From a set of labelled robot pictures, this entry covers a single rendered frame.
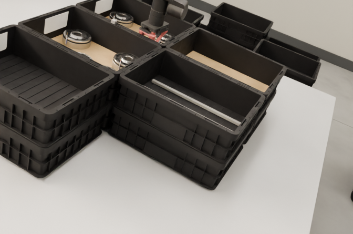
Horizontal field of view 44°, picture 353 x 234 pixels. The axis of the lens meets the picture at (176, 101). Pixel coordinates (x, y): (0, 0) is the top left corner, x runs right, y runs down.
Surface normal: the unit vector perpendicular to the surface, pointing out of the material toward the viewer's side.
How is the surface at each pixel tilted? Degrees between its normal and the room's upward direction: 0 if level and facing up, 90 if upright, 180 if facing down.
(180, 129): 90
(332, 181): 0
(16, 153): 90
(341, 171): 0
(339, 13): 90
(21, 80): 0
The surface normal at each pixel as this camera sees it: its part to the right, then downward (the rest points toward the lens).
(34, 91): 0.26, -0.81
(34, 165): -0.44, 0.38
